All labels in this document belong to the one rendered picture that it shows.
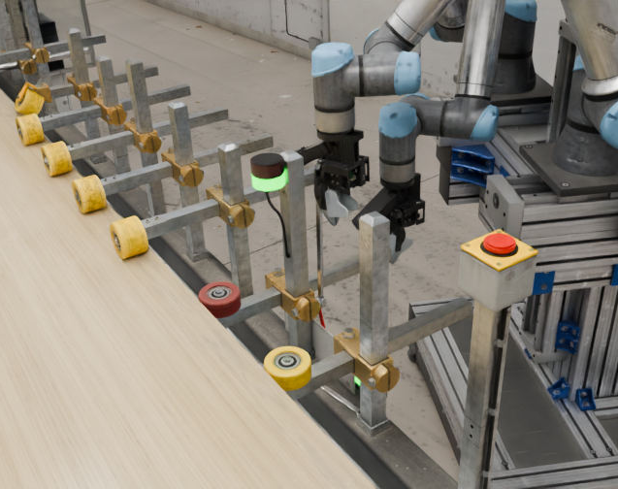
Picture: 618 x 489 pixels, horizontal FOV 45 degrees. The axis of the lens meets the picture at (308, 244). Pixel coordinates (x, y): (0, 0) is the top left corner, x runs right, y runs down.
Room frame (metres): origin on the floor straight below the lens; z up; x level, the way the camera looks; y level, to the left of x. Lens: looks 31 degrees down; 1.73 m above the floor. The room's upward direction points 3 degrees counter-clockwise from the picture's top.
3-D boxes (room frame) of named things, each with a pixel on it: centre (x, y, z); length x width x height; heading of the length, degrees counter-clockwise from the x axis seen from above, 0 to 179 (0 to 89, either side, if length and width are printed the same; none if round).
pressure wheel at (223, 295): (1.20, 0.18, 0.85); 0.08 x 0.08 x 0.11
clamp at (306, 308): (1.27, 0.04, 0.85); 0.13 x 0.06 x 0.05; 32
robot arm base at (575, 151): (1.43, -0.60, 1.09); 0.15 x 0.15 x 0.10
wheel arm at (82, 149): (1.93, 0.43, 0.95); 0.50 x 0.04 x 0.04; 122
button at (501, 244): (0.82, -0.24, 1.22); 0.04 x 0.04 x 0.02
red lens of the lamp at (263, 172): (1.22, 0.07, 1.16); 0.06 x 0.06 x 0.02
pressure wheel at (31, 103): (2.26, 0.85, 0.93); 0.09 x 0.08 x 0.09; 122
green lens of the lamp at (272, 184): (1.22, 0.07, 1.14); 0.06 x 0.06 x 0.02
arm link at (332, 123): (1.32, -0.06, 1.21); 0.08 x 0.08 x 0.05
